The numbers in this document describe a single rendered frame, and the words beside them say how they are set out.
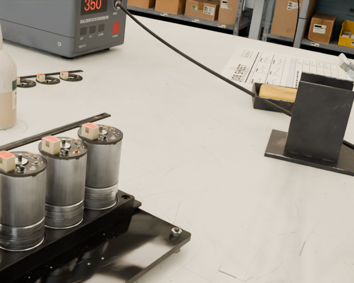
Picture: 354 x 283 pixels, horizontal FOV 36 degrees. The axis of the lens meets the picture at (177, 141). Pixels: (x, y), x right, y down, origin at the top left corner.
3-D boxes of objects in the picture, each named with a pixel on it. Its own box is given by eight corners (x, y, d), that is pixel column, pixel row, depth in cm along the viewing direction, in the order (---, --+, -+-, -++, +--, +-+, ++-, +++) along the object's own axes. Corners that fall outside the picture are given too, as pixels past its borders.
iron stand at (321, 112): (314, 206, 46) (411, 134, 41) (242, 135, 45) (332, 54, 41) (317, 177, 51) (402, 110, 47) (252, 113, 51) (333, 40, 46)
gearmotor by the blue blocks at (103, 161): (123, 211, 32) (131, 132, 30) (95, 227, 30) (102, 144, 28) (93, 196, 33) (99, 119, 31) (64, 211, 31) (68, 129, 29)
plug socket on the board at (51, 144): (64, 150, 27) (64, 138, 27) (51, 155, 26) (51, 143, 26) (53, 145, 27) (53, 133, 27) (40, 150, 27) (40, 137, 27)
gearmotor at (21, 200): (54, 251, 28) (57, 161, 26) (16, 272, 26) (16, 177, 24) (21, 232, 29) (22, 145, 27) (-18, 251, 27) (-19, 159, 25)
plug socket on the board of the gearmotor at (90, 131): (101, 136, 29) (102, 125, 29) (90, 141, 29) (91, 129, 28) (90, 132, 30) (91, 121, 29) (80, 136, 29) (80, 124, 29)
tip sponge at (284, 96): (316, 102, 61) (319, 89, 61) (324, 119, 56) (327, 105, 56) (250, 93, 62) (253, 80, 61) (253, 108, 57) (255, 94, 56)
